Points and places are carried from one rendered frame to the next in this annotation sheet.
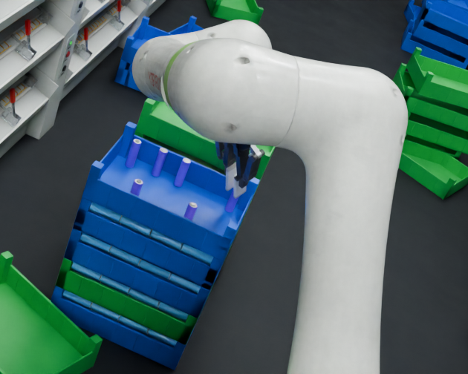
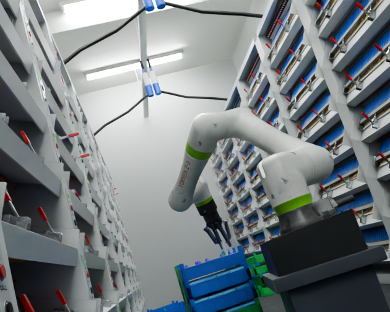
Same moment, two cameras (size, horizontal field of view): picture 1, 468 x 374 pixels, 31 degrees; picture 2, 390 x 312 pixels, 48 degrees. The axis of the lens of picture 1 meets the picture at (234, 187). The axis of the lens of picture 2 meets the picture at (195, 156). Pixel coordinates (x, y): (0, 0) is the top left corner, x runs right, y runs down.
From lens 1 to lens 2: 1.26 m
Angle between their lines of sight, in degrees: 47
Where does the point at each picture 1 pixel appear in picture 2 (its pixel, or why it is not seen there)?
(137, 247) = (216, 285)
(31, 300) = not seen: outside the picture
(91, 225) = (195, 291)
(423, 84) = (255, 259)
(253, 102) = (215, 116)
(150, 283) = (231, 298)
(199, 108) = (204, 125)
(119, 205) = (199, 272)
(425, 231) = not seen: hidden behind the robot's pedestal
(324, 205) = (251, 128)
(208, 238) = (235, 257)
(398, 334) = not seen: hidden behind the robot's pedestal
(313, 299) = (270, 140)
